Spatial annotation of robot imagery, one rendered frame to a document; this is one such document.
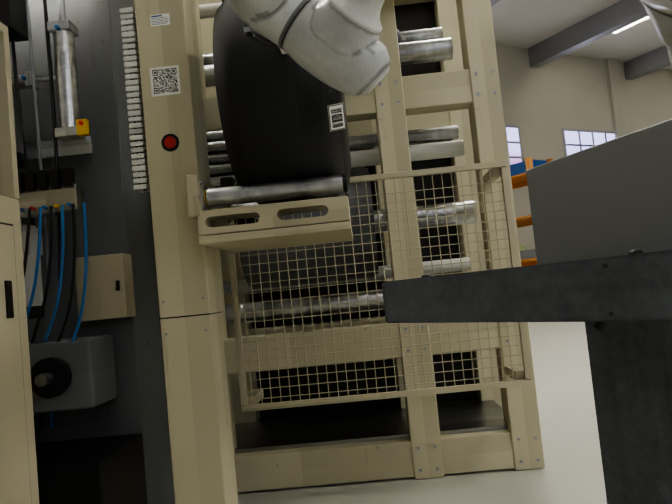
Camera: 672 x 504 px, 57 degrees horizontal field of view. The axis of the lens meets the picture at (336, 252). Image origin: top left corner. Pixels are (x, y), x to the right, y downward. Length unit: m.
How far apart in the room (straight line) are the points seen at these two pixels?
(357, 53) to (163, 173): 0.77
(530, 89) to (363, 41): 11.81
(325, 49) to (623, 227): 0.62
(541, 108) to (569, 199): 12.31
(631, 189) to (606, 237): 0.04
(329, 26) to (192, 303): 0.83
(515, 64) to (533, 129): 1.27
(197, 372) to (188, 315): 0.14
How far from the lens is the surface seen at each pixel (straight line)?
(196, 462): 1.64
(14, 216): 1.43
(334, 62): 1.02
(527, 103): 12.62
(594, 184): 0.55
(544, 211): 0.58
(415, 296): 0.55
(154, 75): 1.71
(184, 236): 1.60
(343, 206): 1.45
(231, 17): 1.53
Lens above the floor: 0.65
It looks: 4 degrees up
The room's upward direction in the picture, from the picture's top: 6 degrees counter-clockwise
